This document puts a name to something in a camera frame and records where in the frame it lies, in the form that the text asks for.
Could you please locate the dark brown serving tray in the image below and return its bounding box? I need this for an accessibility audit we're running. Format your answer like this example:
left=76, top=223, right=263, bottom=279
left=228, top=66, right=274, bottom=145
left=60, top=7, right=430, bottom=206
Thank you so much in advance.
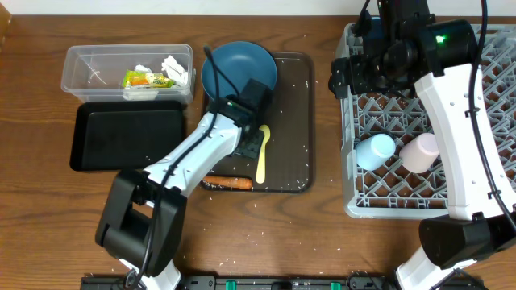
left=197, top=51, right=316, bottom=194

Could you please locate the light blue cup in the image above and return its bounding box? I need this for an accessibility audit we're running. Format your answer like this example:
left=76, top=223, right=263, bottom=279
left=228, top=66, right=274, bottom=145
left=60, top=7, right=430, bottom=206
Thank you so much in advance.
left=356, top=134, right=396, bottom=171

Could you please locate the pale yellow plastic spoon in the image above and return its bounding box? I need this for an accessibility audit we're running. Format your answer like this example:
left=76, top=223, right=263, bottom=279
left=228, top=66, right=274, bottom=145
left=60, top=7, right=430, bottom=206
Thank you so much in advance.
left=256, top=125, right=271, bottom=184

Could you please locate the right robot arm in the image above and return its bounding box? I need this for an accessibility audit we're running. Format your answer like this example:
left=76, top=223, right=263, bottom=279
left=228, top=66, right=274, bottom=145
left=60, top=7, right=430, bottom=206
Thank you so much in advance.
left=329, top=1, right=515, bottom=289

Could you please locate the pink cup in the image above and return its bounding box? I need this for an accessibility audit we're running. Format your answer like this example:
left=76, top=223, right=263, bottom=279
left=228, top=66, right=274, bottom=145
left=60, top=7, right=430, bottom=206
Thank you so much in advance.
left=399, top=133, right=439, bottom=173

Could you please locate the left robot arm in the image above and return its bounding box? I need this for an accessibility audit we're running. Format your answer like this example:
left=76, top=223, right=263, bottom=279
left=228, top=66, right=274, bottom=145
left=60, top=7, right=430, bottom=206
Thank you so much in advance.
left=95, top=79, right=273, bottom=289

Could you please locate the black rectangular tray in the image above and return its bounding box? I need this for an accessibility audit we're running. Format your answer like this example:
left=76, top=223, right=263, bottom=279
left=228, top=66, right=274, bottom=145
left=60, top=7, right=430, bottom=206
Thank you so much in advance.
left=69, top=101, right=185, bottom=172

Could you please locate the white tissue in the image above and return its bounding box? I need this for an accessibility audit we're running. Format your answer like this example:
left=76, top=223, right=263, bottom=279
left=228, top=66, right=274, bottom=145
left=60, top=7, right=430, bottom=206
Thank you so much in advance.
left=132, top=56, right=189, bottom=88

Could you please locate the clear plastic waste bin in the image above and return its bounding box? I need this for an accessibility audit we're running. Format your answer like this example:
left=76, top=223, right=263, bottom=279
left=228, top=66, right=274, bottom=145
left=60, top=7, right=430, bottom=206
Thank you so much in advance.
left=61, top=44, right=196, bottom=104

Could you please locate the orange carrot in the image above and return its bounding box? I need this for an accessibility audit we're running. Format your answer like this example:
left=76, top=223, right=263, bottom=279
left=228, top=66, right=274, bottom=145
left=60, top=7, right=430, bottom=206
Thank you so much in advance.
left=202, top=176, right=253, bottom=190

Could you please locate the yellow green snack wrapper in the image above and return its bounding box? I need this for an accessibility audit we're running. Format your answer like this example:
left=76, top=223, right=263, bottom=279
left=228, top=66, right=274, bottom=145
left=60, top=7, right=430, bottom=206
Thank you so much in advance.
left=122, top=71, right=174, bottom=89

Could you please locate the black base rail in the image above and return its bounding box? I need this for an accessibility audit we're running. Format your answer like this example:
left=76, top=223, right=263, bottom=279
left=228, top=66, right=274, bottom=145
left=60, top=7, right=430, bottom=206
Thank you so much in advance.
left=79, top=270, right=400, bottom=290

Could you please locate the grey dishwasher rack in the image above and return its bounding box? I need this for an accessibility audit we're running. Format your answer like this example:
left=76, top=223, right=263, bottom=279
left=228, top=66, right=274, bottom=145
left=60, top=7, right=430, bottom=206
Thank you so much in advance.
left=340, top=24, right=515, bottom=219

